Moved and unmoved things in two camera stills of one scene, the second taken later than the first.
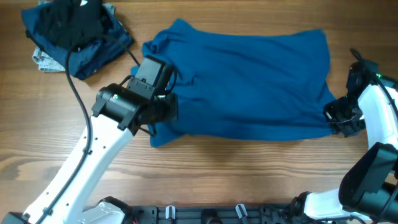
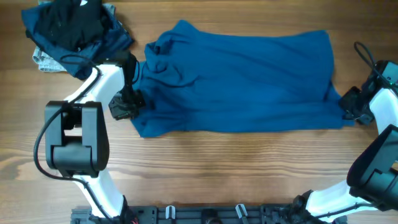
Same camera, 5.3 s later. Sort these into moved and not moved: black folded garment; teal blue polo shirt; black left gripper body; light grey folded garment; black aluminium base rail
Moved: teal blue polo shirt; black left gripper body
Not moved: black folded garment; light grey folded garment; black aluminium base rail
